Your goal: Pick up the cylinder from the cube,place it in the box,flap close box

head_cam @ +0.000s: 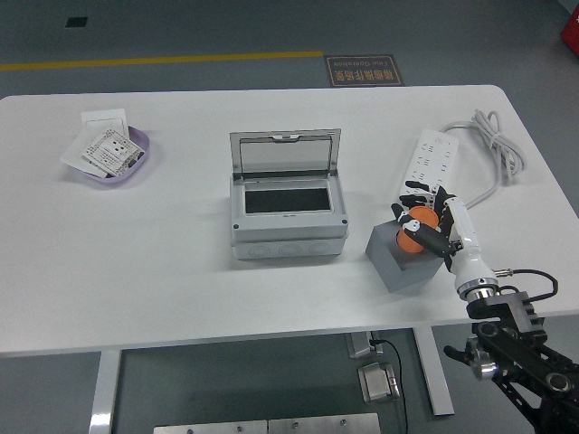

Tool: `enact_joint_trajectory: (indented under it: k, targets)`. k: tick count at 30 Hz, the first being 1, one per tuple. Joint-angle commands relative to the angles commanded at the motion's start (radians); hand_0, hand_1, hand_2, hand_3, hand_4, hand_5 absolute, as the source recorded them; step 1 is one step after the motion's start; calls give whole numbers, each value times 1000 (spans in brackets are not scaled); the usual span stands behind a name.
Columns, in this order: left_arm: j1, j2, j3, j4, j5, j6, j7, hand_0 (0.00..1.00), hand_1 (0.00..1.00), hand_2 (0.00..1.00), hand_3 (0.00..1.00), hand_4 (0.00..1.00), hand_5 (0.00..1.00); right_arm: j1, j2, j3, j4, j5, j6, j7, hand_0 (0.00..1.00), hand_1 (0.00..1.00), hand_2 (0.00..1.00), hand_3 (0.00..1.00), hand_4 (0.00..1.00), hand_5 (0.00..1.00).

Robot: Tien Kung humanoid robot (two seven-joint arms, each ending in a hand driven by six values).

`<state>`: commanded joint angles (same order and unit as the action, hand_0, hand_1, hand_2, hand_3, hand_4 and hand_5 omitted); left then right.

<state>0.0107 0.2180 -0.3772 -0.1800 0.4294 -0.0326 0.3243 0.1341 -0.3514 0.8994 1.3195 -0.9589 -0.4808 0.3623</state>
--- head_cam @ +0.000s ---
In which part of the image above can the metal floor socket box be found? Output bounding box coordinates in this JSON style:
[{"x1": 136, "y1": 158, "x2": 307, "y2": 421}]
[{"x1": 357, "y1": 361, "x2": 402, "y2": 403}]

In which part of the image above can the white table leg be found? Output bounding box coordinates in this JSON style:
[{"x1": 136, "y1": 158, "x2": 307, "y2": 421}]
[
  {"x1": 89, "y1": 350, "x2": 122, "y2": 434},
  {"x1": 413, "y1": 327, "x2": 455, "y2": 417}
]

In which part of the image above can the white power strip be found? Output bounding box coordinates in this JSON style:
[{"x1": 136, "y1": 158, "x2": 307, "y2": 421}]
[{"x1": 400, "y1": 128, "x2": 460, "y2": 201}]

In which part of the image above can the grey cube with round hole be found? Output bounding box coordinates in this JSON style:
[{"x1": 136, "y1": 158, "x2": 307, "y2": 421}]
[{"x1": 365, "y1": 220, "x2": 443, "y2": 294}]

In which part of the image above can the red object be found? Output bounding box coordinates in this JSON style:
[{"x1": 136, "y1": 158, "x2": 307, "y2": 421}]
[{"x1": 560, "y1": 8, "x2": 579, "y2": 46}]

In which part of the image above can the white wall switch plate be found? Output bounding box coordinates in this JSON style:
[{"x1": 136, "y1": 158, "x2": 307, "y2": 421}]
[{"x1": 81, "y1": 108, "x2": 129, "y2": 137}]

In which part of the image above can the black floor cable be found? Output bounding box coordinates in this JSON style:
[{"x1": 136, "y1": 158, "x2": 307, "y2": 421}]
[{"x1": 370, "y1": 338, "x2": 408, "y2": 434}]

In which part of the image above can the grey junction box with lid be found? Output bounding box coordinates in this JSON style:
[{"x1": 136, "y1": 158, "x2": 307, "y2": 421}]
[{"x1": 228, "y1": 127, "x2": 349, "y2": 261}]

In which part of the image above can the packaged white wall socket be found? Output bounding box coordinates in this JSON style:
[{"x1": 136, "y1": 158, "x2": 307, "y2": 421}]
[{"x1": 81, "y1": 128, "x2": 147, "y2": 177}]

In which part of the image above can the metal base plate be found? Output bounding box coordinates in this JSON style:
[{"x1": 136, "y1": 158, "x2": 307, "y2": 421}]
[
  {"x1": 268, "y1": 412, "x2": 381, "y2": 434},
  {"x1": 153, "y1": 420, "x2": 269, "y2": 434}
]

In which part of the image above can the orange cylinder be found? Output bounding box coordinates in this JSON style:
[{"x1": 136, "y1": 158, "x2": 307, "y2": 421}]
[{"x1": 395, "y1": 206, "x2": 441, "y2": 253}]

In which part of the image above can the brown floor sign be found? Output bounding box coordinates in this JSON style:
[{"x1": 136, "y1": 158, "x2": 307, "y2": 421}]
[{"x1": 324, "y1": 54, "x2": 403, "y2": 88}]

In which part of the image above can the purple plastic tray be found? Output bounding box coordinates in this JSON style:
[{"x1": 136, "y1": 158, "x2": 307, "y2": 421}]
[{"x1": 74, "y1": 125, "x2": 150, "y2": 185}]

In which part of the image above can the white flat card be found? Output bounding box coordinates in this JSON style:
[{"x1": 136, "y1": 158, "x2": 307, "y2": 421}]
[{"x1": 60, "y1": 130, "x2": 109, "y2": 178}]

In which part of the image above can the white power cord with plug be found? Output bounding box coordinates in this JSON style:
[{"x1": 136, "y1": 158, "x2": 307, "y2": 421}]
[{"x1": 441, "y1": 108, "x2": 528, "y2": 212}]

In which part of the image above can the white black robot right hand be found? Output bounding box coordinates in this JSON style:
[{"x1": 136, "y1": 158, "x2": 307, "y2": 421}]
[{"x1": 390, "y1": 179, "x2": 499, "y2": 295}]

